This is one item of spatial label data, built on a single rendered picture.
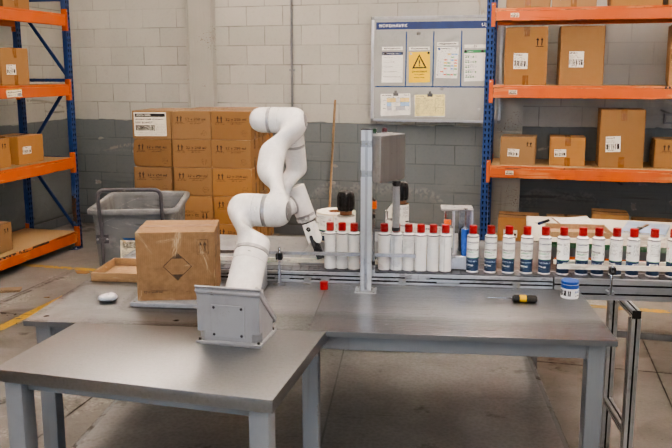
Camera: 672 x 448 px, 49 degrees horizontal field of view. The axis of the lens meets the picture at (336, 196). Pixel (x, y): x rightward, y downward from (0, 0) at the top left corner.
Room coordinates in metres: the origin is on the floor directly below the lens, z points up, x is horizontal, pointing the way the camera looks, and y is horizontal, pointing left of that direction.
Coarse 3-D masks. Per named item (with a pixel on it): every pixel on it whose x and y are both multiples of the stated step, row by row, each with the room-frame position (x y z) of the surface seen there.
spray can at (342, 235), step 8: (344, 224) 3.10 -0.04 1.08; (336, 232) 3.12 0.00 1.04; (344, 232) 3.10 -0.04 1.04; (336, 240) 3.11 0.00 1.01; (344, 240) 3.09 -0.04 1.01; (336, 248) 3.11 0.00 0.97; (344, 248) 3.09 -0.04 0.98; (336, 256) 3.11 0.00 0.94; (344, 256) 3.09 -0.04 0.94; (336, 264) 3.11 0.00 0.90; (344, 264) 3.09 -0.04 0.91
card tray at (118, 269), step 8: (104, 264) 3.23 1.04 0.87; (112, 264) 3.31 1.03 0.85; (120, 264) 3.34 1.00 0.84; (128, 264) 3.34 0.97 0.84; (96, 272) 3.09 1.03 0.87; (104, 272) 3.22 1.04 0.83; (112, 272) 3.22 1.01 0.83; (120, 272) 3.22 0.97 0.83; (128, 272) 3.22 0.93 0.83; (136, 272) 3.22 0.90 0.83; (96, 280) 3.09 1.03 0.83; (104, 280) 3.08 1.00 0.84; (112, 280) 3.08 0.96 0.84; (120, 280) 3.08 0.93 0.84; (128, 280) 3.07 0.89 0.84; (136, 280) 3.07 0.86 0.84
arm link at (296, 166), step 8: (304, 144) 3.05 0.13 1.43; (288, 152) 3.03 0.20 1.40; (296, 152) 3.02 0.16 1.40; (304, 152) 3.05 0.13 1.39; (288, 160) 3.04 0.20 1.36; (296, 160) 3.03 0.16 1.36; (304, 160) 3.05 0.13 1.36; (288, 168) 3.06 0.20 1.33; (296, 168) 3.04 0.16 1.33; (304, 168) 3.06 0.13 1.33; (288, 176) 3.05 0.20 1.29; (296, 176) 3.04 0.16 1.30; (288, 184) 3.03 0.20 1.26; (288, 192) 3.02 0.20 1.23; (296, 208) 3.07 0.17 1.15
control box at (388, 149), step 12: (372, 144) 2.94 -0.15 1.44; (384, 144) 2.93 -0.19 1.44; (396, 144) 2.99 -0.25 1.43; (372, 156) 2.94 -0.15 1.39; (384, 156) 2.93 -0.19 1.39; (396, 156) 3.00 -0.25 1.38; (372, 168) 2.94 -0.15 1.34; (384, 168) 2.93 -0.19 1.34; (396, 168) 3.00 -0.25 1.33; (372, 180) 2.94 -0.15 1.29; (384, 180) 2.94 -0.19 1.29
